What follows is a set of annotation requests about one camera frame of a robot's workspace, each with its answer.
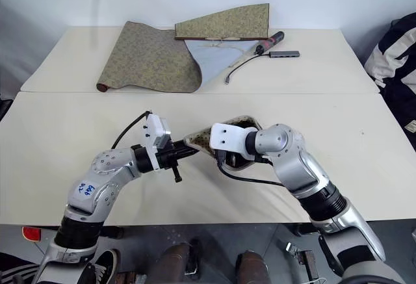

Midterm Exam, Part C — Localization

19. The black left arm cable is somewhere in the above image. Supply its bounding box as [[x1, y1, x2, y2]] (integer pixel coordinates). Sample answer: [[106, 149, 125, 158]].
[[112, 110, 153, 151]]

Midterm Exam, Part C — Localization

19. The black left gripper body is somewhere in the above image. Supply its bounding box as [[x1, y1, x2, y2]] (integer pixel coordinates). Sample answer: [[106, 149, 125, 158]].
[[156, 140, 183, 185]]

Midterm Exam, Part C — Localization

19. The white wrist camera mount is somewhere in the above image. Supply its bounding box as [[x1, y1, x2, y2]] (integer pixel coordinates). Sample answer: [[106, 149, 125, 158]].
[[142, 112, 172, 171], [209, 122, 258, 155]]

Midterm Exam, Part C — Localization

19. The leopard print pouch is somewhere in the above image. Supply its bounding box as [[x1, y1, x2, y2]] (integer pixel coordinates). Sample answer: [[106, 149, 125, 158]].
[[183, 114, 265, 170]]

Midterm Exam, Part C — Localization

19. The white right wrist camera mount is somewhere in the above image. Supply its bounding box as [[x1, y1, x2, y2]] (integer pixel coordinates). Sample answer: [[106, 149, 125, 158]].
[[209, 122, 258, 155]]

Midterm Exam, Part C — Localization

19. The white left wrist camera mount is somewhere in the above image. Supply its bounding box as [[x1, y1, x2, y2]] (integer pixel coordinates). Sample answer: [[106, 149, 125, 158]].
[[142, 112, 172, 171]]

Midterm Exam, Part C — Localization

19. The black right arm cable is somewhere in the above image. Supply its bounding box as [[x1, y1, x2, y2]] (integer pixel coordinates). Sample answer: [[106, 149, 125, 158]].
[[216, 155, 289, 188]]

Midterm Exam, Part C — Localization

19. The dark brown rounded shape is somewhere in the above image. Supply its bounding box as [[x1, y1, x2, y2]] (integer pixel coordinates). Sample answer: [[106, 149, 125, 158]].
[[235, 250, 271, 284], [151, 242, 198, 284]]

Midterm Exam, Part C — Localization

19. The striped black white jacket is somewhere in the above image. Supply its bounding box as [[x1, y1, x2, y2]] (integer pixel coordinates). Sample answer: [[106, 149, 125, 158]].
[[363, 12, 416, 153]]

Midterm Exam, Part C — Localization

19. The black white striped garment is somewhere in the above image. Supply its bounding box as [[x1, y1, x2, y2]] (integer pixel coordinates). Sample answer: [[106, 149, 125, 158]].
[[0, 252, 42, 284]]

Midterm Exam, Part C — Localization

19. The red plastic object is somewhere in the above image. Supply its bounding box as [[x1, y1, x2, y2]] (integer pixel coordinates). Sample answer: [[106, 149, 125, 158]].
[[21, 226, 42, 242]]

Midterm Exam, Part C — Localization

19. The green patterned hanging scroll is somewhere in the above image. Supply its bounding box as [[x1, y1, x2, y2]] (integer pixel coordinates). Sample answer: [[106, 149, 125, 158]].
[[96, 3, 272, 95]]

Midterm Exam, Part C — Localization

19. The black usb hub cable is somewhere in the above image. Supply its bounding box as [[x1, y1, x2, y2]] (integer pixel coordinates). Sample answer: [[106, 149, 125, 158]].
[[224, 52, 271, 86]]

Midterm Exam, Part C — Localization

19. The grey usb hub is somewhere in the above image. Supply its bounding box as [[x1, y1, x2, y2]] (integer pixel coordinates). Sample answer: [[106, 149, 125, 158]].
[[268, 49, 302, 59]]

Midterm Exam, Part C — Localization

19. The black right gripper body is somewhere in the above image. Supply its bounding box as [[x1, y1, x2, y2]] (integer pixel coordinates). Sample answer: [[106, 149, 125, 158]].
[[214, 149, 248, 169]]

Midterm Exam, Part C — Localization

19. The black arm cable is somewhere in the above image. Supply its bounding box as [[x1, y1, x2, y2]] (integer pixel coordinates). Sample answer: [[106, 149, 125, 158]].
[[216, 155, 289, 188], [112, 110, 153, 151]]

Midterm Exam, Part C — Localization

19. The metal and brown bracket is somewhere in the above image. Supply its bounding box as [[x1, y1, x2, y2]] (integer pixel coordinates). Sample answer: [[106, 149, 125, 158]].
[[285, 240, 324, 278]]

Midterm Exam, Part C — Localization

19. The black and white sneaker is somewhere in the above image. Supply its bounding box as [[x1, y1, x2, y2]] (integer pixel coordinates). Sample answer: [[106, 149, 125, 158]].
[[84, 248, 118, 284]]

